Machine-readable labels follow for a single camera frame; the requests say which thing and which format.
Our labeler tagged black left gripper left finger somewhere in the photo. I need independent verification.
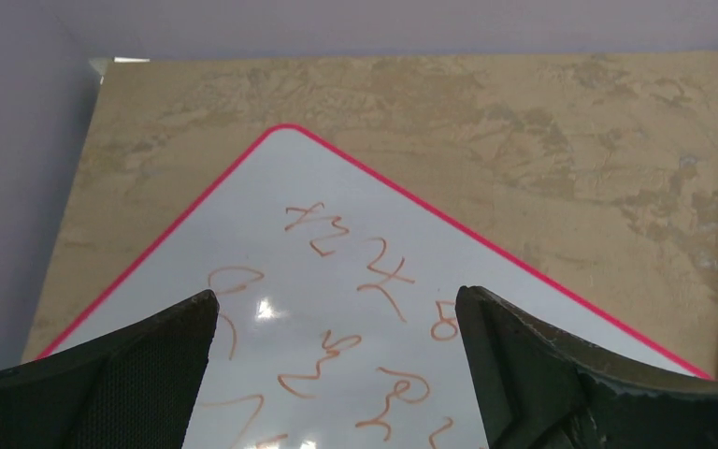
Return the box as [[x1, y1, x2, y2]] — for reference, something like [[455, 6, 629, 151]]
[[0, 290, 220, 448]]

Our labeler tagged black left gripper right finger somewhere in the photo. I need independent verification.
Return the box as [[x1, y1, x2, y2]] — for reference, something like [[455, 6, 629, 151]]
[[455, 286, 718, 448]]

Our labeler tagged white board with pink rim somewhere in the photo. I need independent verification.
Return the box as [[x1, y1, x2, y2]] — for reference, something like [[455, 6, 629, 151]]
[[48, 125, 701, 448]]

